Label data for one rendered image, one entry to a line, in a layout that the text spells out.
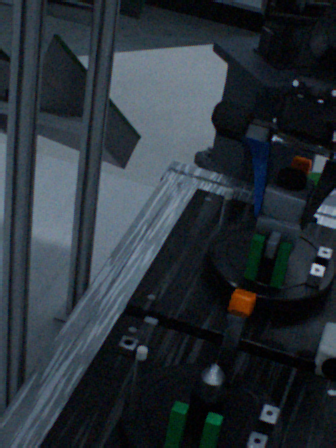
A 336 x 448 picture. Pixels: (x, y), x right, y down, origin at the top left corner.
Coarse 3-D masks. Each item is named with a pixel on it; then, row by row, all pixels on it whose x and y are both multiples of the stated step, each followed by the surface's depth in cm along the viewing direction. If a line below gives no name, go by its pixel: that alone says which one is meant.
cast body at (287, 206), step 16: (272, 176) 93; (288, 176) 92; (304, 176) 92; (272, 192) 91; (288, 192) 91; (304, 192) 92; (272, 208) 92; (288, 208) 91; (304, 208) 91; (272, 224) 92; (288, 224) 92; (272, 240) 91; (288, 240) 93; (272, 256) 92
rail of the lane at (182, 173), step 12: (168, 168) 116; (180, 168) 116; (192, 168) 117; (180, 180) 114; (192, 180) 114; (204, 180) 115; (216, 180) 115; (228, 180) 115; (240, 180) 116; (216, 192) 113; (240, 192) 113; (252, 192) 114; (252, 204) 112; (324, 216) 112
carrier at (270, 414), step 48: (144, 336) 88; (192, 336) 89; (96, 384) 82; (144, 384) 80; (192, 384) 81; (240, 384) 82; (288, 384) 85; (48, 432) 77; (96, 432) 77; (144, 432) 76; (192, 432) 76; (240, 432) 77; (288, 432) 80
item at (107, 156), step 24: (0, 48) 98; (48, 48) 83; (0, 72) 88; (48, 72) 85; (72, 72) 89; (48, 96) 89; (72, 96) 91; (120, 120) 103; (72, 144) 109; (120, 144) 105
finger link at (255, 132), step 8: (248, 128) 92; (256, 128) 92; (264, 128) 91; (272, 128) 92; (248, 136) 92; (256, 136) 91; (264, 136) 91; (272, 136) 93; (288, 136) 92; (296, 136) 91; (272, 144) 94; (320, 144) 91; (328, 144) 91
